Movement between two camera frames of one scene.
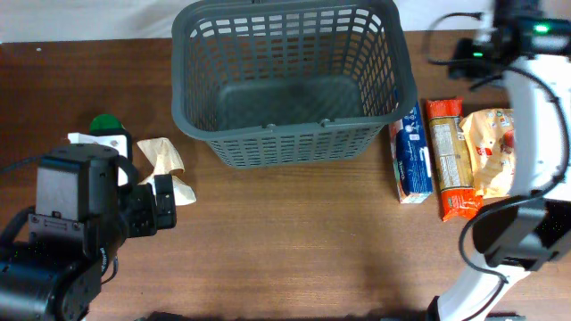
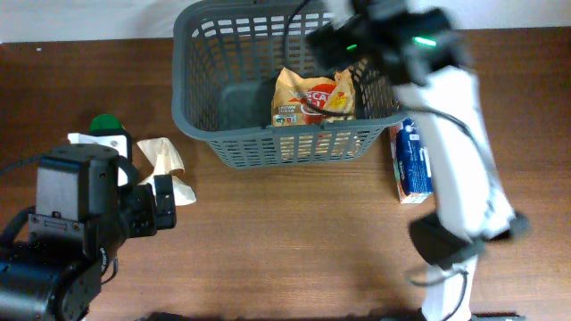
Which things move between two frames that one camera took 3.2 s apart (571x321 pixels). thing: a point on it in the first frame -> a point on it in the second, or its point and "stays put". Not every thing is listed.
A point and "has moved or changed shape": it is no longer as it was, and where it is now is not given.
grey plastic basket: x=288 y=83 stays put
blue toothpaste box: x=411 y=160 stays put
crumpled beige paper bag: x=165 y=160 stays put
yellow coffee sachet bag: x=491 y=135 has moved or changed shape
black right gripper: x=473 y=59 -> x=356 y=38
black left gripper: x=149 y=218 stays put
